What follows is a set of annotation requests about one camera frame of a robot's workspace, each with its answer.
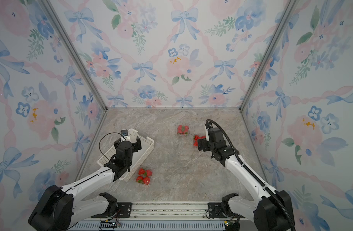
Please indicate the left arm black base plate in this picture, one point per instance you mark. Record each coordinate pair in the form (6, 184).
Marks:
(116, 210)

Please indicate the clear plastic clamshell container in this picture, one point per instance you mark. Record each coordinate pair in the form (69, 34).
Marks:
(144, 174)

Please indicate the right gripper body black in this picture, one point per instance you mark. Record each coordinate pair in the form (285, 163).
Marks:
(207, 145)

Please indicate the strawberry front with stem down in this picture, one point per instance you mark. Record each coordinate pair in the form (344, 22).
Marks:
(140, 179)

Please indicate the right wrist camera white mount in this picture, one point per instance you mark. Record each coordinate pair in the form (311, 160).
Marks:
(213, 134)

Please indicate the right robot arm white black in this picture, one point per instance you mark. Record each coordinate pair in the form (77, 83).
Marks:
(270, 209)

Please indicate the clear plastic clamshell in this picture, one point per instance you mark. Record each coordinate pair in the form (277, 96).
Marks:
(183, 129)
(200, 131)

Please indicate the aluminium mounting rail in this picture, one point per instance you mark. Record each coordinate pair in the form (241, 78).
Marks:
(168, 210)

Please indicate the left aluminium corner post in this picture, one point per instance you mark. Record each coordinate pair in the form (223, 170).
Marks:
(52, 15)

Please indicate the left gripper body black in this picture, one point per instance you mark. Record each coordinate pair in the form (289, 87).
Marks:
(135, 147)

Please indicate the white perforated plastic basket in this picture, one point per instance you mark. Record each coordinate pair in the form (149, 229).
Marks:
(138, 158)

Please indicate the right aluminium corner post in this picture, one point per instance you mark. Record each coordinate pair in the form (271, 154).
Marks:
(287, 13)

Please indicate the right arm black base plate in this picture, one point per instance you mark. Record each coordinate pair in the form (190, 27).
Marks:
(215, 210)

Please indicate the aluminium corner post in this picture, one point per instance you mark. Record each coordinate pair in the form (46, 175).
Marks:
(287, 13)
(52, 15)

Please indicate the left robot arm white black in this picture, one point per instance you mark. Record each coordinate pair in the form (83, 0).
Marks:
(60, 208)

